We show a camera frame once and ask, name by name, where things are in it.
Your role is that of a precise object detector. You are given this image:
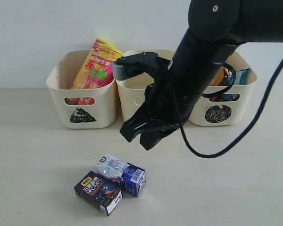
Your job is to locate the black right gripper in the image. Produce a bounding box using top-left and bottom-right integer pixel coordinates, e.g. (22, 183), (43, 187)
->
(120, 70), (193, 151)

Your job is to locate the pink chips can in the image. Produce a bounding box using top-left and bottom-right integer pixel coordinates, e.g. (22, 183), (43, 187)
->
(70, 46), (124, 105)

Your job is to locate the yellow chips can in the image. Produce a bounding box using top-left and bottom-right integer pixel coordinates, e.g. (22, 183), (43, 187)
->
(83, 38), (117, 71)

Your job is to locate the orange instant noodle packet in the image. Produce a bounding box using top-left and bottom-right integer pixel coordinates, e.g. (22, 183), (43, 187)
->
(210, 67), (233, 86)

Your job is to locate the blue instant noodle packet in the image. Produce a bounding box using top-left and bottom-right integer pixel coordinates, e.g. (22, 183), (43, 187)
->
(209, 67), (251, 102)

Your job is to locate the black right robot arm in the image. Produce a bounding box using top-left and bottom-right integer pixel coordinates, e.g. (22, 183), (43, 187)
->
(113, 0), (283, 150)

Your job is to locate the cream bin with square mark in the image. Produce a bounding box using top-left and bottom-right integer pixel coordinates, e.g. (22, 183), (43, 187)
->
(116, 49), (175, 121)

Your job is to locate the cream bin with triangle mark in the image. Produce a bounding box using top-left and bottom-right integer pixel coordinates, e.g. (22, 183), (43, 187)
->
(46, 50), (118, 129)

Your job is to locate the white blue milk carton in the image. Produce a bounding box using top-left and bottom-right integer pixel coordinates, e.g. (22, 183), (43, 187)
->
(96, 154), (146, 197)

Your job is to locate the purple juice carton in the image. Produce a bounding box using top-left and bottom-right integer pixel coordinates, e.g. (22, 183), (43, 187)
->
(74, 171), (123, 216)

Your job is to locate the cream bin with circle mark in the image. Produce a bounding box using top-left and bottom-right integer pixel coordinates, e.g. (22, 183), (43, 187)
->
(189, 51), (257, 126)

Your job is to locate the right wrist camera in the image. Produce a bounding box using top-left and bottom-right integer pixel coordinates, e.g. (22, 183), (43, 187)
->
(113, 52), (171, 81)

